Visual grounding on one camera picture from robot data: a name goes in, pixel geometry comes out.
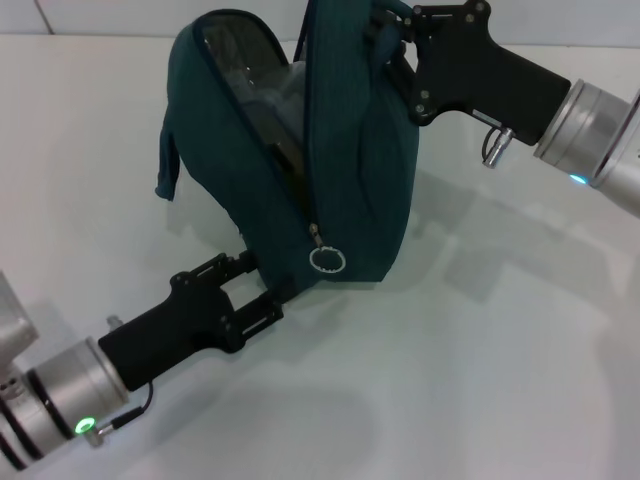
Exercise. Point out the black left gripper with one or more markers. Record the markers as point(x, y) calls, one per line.
point(170, 330)

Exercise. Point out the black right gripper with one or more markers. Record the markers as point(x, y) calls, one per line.
point(475, 70)

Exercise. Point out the dark teal insulated lunch bag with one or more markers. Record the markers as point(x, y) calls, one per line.
point(350, 150)

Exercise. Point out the clear plastic food container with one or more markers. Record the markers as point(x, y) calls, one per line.
point(282, 95)

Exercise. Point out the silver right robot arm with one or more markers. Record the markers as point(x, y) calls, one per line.
point(595, 135)

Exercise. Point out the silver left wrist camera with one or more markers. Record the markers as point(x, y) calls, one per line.
point(15, 320)

